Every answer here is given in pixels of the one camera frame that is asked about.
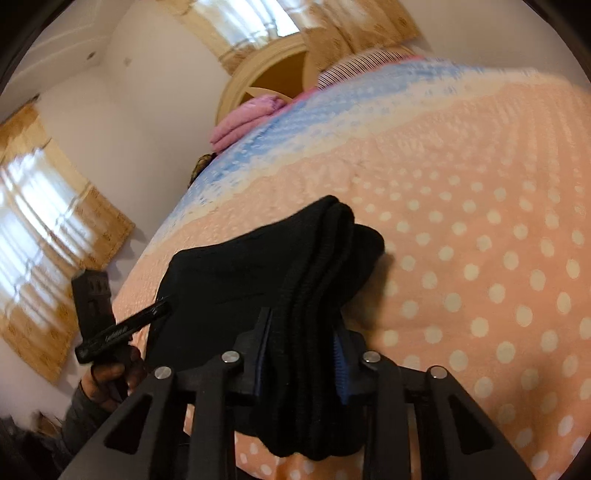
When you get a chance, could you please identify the black pants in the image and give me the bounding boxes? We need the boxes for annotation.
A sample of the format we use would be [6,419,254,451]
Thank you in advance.
[148,195,386,462]

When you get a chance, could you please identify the brown patterned object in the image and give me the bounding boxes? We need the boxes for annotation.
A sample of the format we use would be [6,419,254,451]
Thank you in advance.
[187,154,214,188]

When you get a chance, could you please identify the beige patterned curtain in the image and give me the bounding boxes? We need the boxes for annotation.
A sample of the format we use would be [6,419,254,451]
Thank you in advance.
[0,104,136,384]
[175,0,421,77]

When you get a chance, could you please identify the peach and blue dotted blanket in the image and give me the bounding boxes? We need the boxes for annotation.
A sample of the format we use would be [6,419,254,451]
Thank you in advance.
[111,58,591,480]

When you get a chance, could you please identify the window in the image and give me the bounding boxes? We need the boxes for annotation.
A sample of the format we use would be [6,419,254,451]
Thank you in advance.
[191,0,301,47]
[0,148,88,324]

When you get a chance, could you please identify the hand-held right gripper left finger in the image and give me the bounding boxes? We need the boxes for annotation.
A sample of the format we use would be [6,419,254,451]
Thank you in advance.
[58,307,274,480]

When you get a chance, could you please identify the pink folded blanket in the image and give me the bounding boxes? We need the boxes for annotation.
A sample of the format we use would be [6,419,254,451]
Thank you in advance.
[210,95,289,151]

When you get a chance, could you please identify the person's left forearm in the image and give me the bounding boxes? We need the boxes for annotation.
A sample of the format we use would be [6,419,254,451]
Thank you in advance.
[59,381,127,464]

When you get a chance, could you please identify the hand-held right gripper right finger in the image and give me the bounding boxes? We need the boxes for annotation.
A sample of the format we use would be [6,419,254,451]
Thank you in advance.
[333,325,536,480]

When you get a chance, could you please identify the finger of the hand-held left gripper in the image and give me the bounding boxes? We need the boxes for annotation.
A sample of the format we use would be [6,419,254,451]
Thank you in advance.
[75,296,172,365]

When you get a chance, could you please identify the person's left hand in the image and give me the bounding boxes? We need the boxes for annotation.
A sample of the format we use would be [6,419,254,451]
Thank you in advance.
[81,344,148,414]

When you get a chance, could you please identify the person's dark clothing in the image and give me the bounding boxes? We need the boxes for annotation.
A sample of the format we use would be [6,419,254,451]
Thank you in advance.
[0,415,63,480]

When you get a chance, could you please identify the cream wooden headboard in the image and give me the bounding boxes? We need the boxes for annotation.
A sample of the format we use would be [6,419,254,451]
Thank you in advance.
[217,34,324,125]

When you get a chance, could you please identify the striped pillow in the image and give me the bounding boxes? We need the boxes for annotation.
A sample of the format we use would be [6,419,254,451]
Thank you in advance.
[316,46,423,88]

